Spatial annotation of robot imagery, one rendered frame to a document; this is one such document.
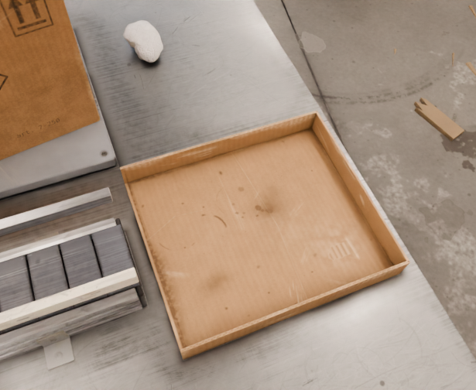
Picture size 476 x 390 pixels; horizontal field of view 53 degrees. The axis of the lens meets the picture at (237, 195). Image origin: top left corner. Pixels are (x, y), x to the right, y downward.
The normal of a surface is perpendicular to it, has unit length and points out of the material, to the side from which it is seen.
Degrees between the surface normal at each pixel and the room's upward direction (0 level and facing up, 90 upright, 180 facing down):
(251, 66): 0
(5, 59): 90
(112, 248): 0
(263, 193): 0
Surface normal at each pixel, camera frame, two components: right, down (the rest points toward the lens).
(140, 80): 0.05, -0.50
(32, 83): 0.51, 0.76
